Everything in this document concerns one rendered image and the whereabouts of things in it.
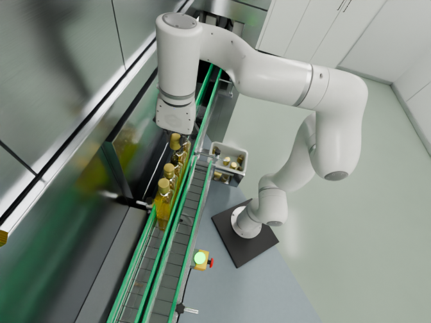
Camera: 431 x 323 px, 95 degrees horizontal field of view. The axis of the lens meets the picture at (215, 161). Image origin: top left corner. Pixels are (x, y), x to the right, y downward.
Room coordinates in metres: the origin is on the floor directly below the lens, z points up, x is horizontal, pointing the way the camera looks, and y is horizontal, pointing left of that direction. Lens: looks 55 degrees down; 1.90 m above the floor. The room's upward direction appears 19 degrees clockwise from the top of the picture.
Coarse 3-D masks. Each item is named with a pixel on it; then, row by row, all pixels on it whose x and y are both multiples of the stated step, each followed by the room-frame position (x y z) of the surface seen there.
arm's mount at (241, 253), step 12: (240, 204) 0.55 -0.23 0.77; (216, 216) 0.43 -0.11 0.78; (228, 216) 0.45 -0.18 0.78; (216, 228) 0.37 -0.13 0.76; (228, 228) 0.38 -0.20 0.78; (264, 228) 0.45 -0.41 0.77; (228, 240) 0.32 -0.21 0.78; (240, 240) 0.34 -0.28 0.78; (252, 240) 0.36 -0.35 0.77; (264, 240) 0.38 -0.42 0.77; (276, 240) 0.41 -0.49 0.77; (228, 252) 0.26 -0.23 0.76; (240, 252) 0.28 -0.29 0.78; (252, 252) 0.30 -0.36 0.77; (240, 264) 0.22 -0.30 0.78
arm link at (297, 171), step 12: (312, 120) 0.50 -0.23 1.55; (300, 132) 0.50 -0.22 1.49; (312, 132) 0.46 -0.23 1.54; (300, 144) 0.48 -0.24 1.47; (312, 144) 0.42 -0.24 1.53; (300, 156) 0.46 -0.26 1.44; (288, 168) 0.44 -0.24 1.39; (300, 168) 0.43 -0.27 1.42; (312, 168) 0.44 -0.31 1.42; (264, 180) 0.50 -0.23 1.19; (276, 180) 0.44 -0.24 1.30; (288, 180) 0.41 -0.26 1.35; (300, 180) 0.41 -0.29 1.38
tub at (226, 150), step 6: (216, 144) 0.76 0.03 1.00; (222, 144) 0.77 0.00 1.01; (210, 150) 0.70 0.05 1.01; (222, 150) 0.76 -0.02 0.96; (228, 150) 0.77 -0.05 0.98; (234, 150) 0.77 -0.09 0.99; (240, 150) 0.77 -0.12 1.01; (222, 156) 0.73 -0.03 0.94; (228, 156) 0.75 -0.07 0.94; (234, 156) 0.77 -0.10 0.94; (246, 156) 0.74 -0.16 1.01; (222, 162) 0.69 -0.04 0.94; (234, 162) 0.72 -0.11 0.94; (246, 162) 0.70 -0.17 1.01; (222, 168) 0.61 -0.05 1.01; (228, 168) 0.62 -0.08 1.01
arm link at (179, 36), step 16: (160, 16) 0.37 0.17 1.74; (176, 16) 0.39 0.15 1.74; (160, 32) 0.34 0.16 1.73; (176, 32) 0.34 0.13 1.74; (192, 32) 0.36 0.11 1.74; (160, 48) 0.34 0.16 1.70; (176, 48) 0.34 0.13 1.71; (192, 48) 0.35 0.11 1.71; (160, 64) 0.34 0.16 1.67; (176, 64) 0.34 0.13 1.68; (192, 64) 0.36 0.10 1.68; (160, 80) 0.34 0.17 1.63; (176, 80) 0.34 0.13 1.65; (192, 80) 0.36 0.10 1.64
